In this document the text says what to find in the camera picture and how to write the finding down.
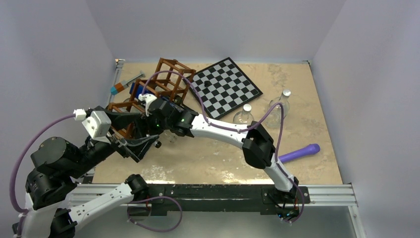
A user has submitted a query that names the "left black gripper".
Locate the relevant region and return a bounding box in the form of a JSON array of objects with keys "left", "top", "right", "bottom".
[{"left": 67, "top": 105, "right": 159, "bottom": 178}]

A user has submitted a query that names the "brown wooden wine rack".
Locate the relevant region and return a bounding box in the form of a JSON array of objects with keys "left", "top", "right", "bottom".
[{"left": 107, "top": 58, "right": 198, "bottom": 139}]

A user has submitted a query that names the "blue square bottle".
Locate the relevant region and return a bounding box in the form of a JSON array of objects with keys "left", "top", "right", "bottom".
[{"left": 129, "top": 82, "right": 181, "bottom": 106}]

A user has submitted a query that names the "clear bottle silver cap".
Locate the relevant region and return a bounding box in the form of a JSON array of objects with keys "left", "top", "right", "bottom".
[{"left": 233, "top": 104, "right": 254, "bottom": 125}]

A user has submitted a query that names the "clear glass bottle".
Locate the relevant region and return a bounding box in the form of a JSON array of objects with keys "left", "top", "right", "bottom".
[{"left": 163, "top": 130, "right": 177, "bottom": 143}]

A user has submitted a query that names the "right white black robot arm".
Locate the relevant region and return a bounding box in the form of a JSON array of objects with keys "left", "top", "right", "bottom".
[{"left": 139, "top": 94, "right": 298, "bottom": 202}]

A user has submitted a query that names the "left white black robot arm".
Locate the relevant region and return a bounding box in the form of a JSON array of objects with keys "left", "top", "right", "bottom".
[{"left": 9, "top": 106, "right": 158, "bottom": 238}]

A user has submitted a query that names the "blue orange syringe toy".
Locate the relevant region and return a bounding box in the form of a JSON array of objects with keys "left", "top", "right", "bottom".
[{"left": 110, "top": 71, "right": 145, "bottom": 96}]

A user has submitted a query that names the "black white checkerboard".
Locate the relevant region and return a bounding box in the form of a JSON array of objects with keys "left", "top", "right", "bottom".
[{"left": 190, "top": 57, "right": 263, "bottom": 119}]

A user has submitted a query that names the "purple toy microphone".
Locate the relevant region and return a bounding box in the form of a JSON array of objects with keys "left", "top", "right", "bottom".
[{"left": 278, "top": 143, "right": 320, "bottom": 163}]

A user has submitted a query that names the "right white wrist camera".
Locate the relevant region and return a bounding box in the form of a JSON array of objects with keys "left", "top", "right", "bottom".
[{"left": 138, "top": 94, "right": 157, "bottom": 117}]

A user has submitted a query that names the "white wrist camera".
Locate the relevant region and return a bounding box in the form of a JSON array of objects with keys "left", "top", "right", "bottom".
[
  {"left": 73, "top": 109, "right": 111, "bottom": 144},
  {"left": 138, "top": 94, "right": 157, "bottom": 117}
]

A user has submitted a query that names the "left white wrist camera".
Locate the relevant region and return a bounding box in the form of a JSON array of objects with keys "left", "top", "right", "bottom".
[{"left": 73, "top": 109, "right": 111, "bottom": 144}]

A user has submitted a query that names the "purple loop cable at base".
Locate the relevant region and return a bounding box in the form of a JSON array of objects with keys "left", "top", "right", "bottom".
[{"left": 127, "top": 196, "right": 183, "bottom": 233}]

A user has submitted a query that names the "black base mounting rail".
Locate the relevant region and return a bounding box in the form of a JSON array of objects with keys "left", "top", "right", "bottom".
[{"left": 134, "top": 184, "right": 311, "bottom": 219}]

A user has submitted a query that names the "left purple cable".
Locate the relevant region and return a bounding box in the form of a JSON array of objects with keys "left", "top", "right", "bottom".
[{"left": 9, "top": 114, "right": 77, "bottom": 237}]

